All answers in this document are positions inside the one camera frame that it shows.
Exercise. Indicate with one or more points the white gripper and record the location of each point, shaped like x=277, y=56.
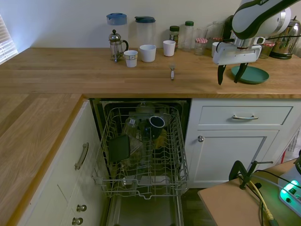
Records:
x=237, y=54

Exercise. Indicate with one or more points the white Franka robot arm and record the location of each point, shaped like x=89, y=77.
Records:
x=254, y=16

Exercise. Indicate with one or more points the stainless dishwasher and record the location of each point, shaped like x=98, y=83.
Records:
x=141, y=212

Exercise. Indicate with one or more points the teal plate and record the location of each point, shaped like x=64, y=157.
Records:
x=255, y=75

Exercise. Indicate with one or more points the small jar red checkered lid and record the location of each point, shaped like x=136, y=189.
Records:
x=200, y=46

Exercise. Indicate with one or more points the glass jar red checkered lid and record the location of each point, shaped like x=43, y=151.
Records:
x=266, y=50

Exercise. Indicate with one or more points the clear glass tumbler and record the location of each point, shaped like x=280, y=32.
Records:
x=201, y=33

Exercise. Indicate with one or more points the clear bottle green cap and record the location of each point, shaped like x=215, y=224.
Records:
x=188, y=35

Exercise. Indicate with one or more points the chrome electric kettle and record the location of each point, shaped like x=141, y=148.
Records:
x=285, y=40

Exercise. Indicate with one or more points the small white cup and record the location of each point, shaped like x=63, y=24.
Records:
x=169, y=48

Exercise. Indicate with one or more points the spice jar dark lid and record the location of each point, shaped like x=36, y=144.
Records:
x=174, y=35

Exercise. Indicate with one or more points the silver cabinet knob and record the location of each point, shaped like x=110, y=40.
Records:
x=200, y=139
x=77, y=220
x=81, y=207

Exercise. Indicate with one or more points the large white mug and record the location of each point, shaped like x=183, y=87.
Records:
x=147, y=53

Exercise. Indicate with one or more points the white kitchen base cabinet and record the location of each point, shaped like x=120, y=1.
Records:
x=235, y=160
x=58, y=188

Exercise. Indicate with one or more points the navy blue mug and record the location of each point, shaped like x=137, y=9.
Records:
x=156, y=126

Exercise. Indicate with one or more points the black C-clamp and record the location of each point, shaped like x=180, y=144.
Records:
x=237, y=168

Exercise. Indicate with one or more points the yellow plastic item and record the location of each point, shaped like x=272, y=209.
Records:
x=161, y=139

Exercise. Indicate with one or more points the clear pitcher dark blue lid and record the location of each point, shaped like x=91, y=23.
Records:
x=145, y=30

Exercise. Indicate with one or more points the white bag red print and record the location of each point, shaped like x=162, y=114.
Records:
x=292, y=146

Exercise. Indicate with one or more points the white paper cup with print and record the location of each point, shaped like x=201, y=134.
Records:
x=130, y=58

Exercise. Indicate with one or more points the clear glass jar with label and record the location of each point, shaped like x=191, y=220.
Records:
x=130, y=126

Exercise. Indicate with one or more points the glass French press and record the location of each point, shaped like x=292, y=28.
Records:
x=115, y=47

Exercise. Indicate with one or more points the clear pitcher light blue lid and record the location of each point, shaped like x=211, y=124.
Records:
x=116, y=19

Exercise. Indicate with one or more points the wooden robot mounting table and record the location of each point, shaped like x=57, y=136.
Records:
x=225, y=207

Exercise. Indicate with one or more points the black square container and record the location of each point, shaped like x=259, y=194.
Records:
x=119, y=148

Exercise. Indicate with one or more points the device with green light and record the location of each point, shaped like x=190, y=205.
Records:
x=261, y=208

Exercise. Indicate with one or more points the window blinds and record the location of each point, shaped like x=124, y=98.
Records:
x=5, y=42

